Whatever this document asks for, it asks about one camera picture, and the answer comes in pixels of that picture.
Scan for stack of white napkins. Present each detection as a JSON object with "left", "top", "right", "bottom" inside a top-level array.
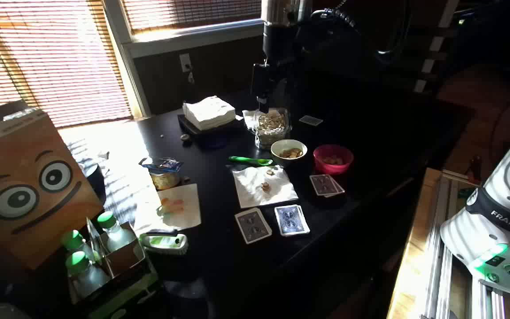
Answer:
[{"left": 180, "top": 94, "right": 237, "bottom": 133}]

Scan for small round jar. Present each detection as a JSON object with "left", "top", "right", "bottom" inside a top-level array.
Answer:
[{"left": 138, "top": 155, "right": 184, "bottom": 192}]

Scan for green bottles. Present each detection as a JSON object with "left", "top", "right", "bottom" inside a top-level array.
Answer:
[{"left": 65, "top": 218, "right": 161, "bottom": 312}]

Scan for clear plastic snack container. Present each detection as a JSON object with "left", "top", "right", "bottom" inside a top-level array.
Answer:
[{"left": 240, "top": 107, "right": 294, "bottom": 149}]

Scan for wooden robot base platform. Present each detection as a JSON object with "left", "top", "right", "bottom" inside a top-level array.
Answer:
[{"left": 386, "top": 167, "right": 510, "bottom": 319}]

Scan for window blind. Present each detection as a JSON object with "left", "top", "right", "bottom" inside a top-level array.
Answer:
[
  {"left": 120, "top": 0, "right": 263, "bottom": 34},
  {"left": 0, "top": 0, "right": 132, "bottom": 130}
]

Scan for white napkin with crumbs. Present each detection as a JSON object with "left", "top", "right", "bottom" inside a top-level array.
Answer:
[{"left": 228, "top": 163, "right": 301, "bottom": 211}]

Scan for paper sheet with orange print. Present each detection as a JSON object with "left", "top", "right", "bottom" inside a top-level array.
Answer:
[{"left": 154, "top": 183, "right": 203, "bottom": 234}]

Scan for cardboard box with cartoon face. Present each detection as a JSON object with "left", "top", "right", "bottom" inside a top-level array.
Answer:
[{"left": 0, "top": 101, "right": 104, "bottom": 273}]

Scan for brown cereal squares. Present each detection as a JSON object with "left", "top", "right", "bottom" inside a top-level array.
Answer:
[{"left": 278, "top": 146, "right": 304, "bottom": 160}]

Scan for green capped bottle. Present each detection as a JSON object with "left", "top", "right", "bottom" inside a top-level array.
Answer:
[
  {"left": 65, "top": 250, "right": 111, "bottom": 300},
  {"left": 93, "top": 209, "right": 138, "bottom": 263},
  {"left": 60, "top": 229, "right": 93, "bottom": 263}
]

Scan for pink bowl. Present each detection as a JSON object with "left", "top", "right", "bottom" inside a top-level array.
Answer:
[{"left": 311, "top": 144, "right": 356, "bottom": 178}]

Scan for white wall outlet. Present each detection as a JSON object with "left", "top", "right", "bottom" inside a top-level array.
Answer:
[{"left": 177, "top": 52, "right": 194, "bottom": 77}]

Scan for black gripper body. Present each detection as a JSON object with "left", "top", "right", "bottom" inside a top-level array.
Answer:
[{"left": 249, "top": 62, "right": 281, "bottom": 108}]

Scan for green and white device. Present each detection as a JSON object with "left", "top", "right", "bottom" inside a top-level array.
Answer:
[{"left": 138, "top": 229, "right": 189, "bottom": 256}]

